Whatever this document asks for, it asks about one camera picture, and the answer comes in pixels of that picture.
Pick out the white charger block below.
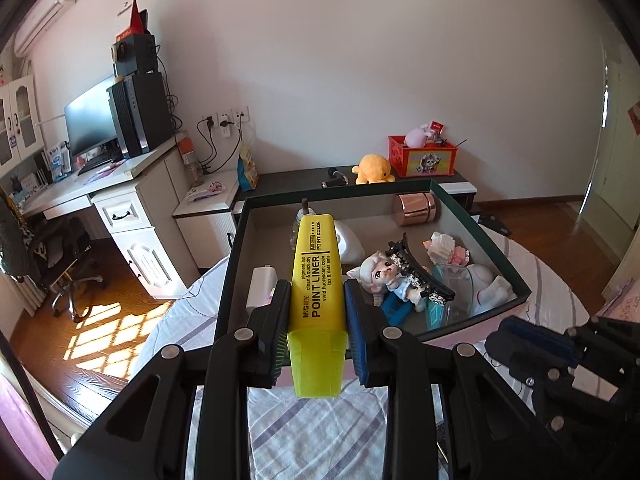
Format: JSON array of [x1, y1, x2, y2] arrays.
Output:
[[247, 266, 278, 311]]

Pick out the dark printed jacket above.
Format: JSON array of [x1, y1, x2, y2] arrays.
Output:
[[0, 185, 36, 276]]

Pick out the black floor scale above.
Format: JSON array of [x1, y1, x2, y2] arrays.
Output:
[[472, 212, 513, 236]]

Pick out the blue flat box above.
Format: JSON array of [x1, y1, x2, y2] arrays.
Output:
[[377, 292, 416, 328]]

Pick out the pale pink sheet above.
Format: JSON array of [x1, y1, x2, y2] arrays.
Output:
[[600, 280, 640, 322]]

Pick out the white side cabinet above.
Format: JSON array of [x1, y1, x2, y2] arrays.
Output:
[[172, 170, 241, 271]]

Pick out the clear plastic container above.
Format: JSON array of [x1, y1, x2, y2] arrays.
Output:
[[425, 265, 477, 331]]

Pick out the yellow highlighter pen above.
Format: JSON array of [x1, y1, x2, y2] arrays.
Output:
[[287, 214, 348, 400]]

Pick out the black speaker box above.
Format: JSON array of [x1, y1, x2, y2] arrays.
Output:
[[111, 32, 157, 78]]

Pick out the pink box with dark rim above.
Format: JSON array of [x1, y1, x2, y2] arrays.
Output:
[[212, 179, 532, 356]]

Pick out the teal plastic item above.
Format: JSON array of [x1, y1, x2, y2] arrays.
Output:
[[429, 265, 453, 331]]

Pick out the blue white box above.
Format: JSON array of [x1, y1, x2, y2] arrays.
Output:
[[44, 140, 71, 183]]

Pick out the white glass-door cabinet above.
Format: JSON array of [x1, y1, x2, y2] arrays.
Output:
[[0, 74, 43, 178]]

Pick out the black computer monitor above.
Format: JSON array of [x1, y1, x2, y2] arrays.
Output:
[[64, 74, 121, 161]]

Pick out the dark-topped low table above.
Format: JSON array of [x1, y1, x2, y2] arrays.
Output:
[[232, 164, 478, 211]]

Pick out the black computer tower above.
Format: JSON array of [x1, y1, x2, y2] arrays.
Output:
[[106, 71, 173, 158]]

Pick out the white animal figurine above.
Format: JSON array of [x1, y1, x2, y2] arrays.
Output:
[[465, 264, 513, 318]]

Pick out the white-haired doll figurine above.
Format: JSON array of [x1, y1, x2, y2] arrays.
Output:
[[347, 251, 426, 311]]

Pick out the black office chair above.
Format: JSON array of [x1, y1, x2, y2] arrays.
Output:
[[0, 185, 108, 323]]

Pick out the black hair clip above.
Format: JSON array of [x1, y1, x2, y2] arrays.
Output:
[[385, 232, 457, 306]]

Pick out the pink plush toy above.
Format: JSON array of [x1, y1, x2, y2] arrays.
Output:
[[404, 122, 433, 148]]

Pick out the white desk with drawers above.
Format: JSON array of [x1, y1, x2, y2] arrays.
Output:
[[15, 132, 201, 301]]

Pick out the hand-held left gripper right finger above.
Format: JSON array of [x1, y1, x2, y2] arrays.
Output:
[[344, 279, 556, 480]]

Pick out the pink packet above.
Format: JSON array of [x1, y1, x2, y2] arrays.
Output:
[[187, 180, 226, 202]]

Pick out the yellow plush toy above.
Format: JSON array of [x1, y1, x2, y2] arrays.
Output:
[[351, 154, 393, 185]]

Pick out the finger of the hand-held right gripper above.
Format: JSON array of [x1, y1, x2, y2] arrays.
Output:
[[486, 316, 576, 386], [566, 317, 640, 376]]

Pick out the red paper bag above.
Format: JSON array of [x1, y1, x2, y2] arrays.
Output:
[[116, 0, 150, 43]]

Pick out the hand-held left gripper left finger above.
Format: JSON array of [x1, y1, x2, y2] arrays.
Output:
[[52, 279, 293, 480]]

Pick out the white room door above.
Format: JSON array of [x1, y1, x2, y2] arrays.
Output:
[[600, 42, 640, 201]]

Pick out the white air conditioner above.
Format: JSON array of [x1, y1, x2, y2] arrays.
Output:
[[14, 0, 80, 58]]

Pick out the pink white block toy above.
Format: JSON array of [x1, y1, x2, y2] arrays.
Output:
[[424, 231, 471, 267]]

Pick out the pink blanket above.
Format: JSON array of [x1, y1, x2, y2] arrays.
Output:
[[0, 375, 61, 480]]

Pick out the white wall socket strip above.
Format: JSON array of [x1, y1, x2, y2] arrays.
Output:
[[201, 106, 251, 138]]

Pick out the blue snack bag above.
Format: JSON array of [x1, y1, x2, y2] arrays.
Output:
[[236, 141, 260, 192]]

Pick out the rose gold jar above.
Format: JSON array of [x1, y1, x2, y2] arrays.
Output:
[[392, 191, 437, 227]]

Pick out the black keyboard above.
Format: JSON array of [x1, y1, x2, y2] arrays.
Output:
[[77, 155, 123, 177]]

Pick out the red-capped bottle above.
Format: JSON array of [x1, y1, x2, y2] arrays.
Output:
[[179, 136, 205, 186]]

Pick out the clear glass bottle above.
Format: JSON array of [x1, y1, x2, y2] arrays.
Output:
[[286, 200, 317, 250]]

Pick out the red storage crate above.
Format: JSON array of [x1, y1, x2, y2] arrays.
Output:
[[388, 135, 458, 178]]

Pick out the black power cable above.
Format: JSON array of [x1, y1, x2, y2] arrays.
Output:
[[197, 115, 246, 181]]

